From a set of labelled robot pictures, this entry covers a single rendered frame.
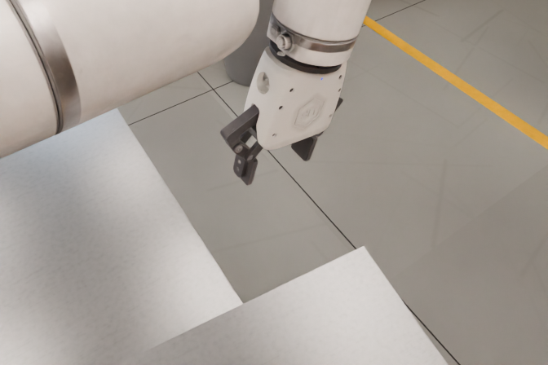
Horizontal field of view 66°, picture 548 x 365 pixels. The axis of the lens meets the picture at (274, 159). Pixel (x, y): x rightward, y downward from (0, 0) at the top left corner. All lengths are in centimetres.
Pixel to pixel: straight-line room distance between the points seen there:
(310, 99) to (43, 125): 28
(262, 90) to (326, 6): 11
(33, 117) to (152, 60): 6
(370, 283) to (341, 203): 113
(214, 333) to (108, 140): 57
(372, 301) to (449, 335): 97
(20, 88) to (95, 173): 90
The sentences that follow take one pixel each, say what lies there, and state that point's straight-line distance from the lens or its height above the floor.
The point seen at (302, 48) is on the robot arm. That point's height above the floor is 140.
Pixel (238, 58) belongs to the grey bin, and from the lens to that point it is 239.
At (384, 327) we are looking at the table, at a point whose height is 83.
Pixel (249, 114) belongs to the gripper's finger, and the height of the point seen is 132.
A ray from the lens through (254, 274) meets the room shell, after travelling 179.
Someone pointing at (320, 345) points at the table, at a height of 83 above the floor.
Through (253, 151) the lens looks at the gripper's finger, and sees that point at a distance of 46.
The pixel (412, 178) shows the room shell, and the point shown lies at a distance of 215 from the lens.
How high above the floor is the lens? 162
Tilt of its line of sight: 50 degrees down
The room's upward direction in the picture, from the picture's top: straight up
